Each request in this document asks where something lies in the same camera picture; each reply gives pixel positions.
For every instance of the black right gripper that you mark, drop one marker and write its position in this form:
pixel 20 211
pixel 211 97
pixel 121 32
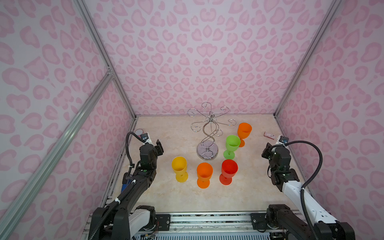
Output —
pixel 266 151

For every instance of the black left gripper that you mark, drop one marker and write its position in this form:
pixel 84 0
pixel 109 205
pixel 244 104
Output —
pixel 159 149

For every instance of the yellow wine glass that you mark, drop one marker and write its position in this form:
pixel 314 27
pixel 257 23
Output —
pixel 179 166

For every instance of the orange wine glass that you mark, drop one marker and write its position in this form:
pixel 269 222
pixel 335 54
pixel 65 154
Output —
pixel 244 131
pixel 204 173

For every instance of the green wine glass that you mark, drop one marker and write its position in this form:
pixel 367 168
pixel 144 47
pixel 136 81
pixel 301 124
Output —
pixel 232 144

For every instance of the red wine glass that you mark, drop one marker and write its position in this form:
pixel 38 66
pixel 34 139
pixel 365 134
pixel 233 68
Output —
pixel 229 169

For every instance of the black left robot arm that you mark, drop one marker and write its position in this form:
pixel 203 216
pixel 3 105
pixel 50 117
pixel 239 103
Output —
pixel 117 221

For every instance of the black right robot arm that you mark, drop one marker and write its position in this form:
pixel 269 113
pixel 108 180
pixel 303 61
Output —
pixel 318 224

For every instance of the red white small box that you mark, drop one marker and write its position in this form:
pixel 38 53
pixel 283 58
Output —
pixel 269 135

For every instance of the pink tape roll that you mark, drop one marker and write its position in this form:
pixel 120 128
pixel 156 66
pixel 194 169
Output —
pixel 139 132

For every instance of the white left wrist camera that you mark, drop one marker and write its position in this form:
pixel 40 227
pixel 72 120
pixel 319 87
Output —
pixel 146 138

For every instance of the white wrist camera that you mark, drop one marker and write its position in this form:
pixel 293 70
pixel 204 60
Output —
pixel 282 140
pixel 146 138

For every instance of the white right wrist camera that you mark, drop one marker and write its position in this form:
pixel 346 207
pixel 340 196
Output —
pixel 282 140

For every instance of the chrome wire wine glass rack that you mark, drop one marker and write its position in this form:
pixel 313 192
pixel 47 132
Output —
pixel 207 149

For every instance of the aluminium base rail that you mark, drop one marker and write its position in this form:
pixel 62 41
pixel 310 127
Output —
pixel 208 226

